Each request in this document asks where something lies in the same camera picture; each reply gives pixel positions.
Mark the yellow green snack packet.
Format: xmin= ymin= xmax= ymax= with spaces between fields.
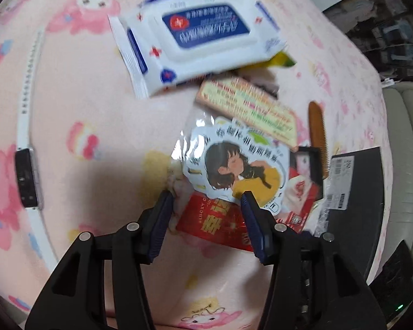
xmin=248 ymin=51 xmax=297 ymax=73

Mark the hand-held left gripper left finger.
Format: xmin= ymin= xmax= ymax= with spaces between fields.
xmin=25 ymin=190 xmax=177 ymax=330

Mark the red envelope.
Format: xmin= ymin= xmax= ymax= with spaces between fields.
xmin=175 ymin=192 xmax=259 ymax=252

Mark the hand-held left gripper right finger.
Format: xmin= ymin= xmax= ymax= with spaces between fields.
xmin=240 ymin=191 xmax=388 ymax=330

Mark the white blue wet wipes pack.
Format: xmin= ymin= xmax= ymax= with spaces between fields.
xmin=108 ymin=0 xmax=289 ymax=99

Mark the cartoon girl sticker pack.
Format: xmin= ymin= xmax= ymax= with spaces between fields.
xmin=171 ymin=115 xmax=292 ymax=214

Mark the white smart watch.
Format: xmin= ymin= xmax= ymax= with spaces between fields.
xmin=14 ymin=30 xmax=60 ymax=274

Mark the clear bubble wrap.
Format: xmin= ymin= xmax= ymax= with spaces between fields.
xmin=315 ymin=208 xmax=333 ymax=239

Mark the glass display cabinet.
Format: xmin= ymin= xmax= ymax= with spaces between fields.
xmin=322 ymin=0 xmax=413 ymax=84

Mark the grey padded headboard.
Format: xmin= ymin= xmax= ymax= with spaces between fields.
xmin=381 ymin=82 xmax=413 ymax=250

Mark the wooden comb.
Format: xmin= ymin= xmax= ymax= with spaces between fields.
xmin=307 ymin=100 xmax=332 ymax=180

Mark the black cardboard box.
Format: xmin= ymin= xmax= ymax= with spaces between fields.
xmin=310 ymin=146 xmax=388 ymax=284

